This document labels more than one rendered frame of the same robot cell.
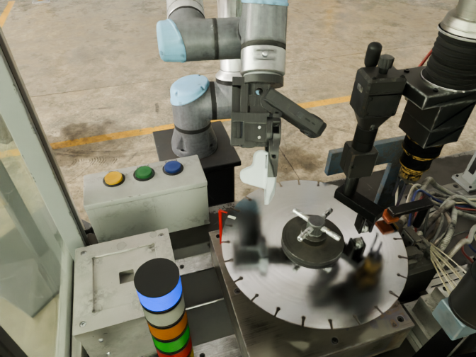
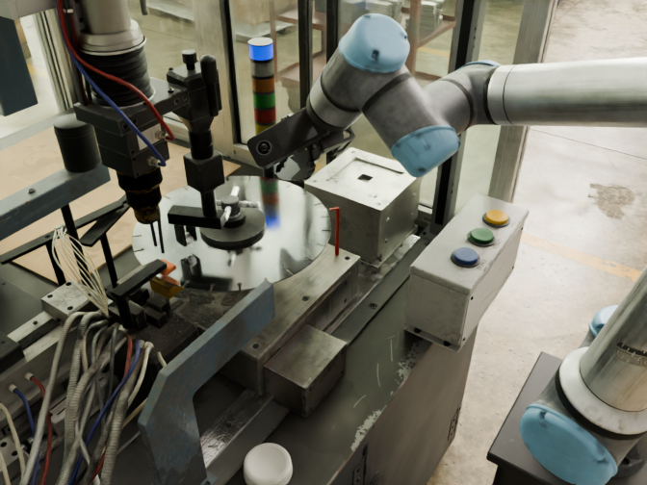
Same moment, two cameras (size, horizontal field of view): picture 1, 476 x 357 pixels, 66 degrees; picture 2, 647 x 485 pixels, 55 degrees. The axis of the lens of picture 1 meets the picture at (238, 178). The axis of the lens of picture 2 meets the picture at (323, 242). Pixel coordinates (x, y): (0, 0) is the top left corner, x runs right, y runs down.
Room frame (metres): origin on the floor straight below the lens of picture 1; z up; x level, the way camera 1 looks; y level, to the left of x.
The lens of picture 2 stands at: (1.18, -0.55, 1.55)
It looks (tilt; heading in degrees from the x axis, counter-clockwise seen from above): 37 degrees down; 141
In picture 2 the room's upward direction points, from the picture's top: straight up
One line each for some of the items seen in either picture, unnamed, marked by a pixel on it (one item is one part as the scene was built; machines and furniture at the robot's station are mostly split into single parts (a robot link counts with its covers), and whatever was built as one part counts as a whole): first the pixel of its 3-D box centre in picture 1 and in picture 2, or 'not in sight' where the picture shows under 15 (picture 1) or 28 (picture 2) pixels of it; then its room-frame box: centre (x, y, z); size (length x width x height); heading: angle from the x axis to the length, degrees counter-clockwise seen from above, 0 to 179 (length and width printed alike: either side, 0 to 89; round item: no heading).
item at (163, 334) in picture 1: (166, 316); (263, 82); (0.21, 0.08, 1.08); 0.05 x 0.04 x 0.03; 17
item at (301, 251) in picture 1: (313, 236); (232, 219); (0.42, -0.14, 0.96); 0.11 x 0.11 x 0.03
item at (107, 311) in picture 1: (134, 297); (363, 207); (0.38, 0.20, 0.82); 0.18 x 0.18 x 0.15; 17
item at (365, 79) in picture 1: (368, 121); (198, 124); (0.47, -0.20, 1.17); 0.06 x 0.05 x 0.20; 98
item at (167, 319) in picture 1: (163, 301); (262, 65); (0.21, 0.08, 1.11); 0.05 x 0.04 x 0.03; 17
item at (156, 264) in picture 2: (403, 218); (145, 292); (0.48, -0.32, 0.95); 0.10 x 0.03 x 0.07; 107
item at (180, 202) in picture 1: (149, 200); (467, 268); (0.65, 0.22, 0.82); 0.28 x 0.11 x 0.15; 107
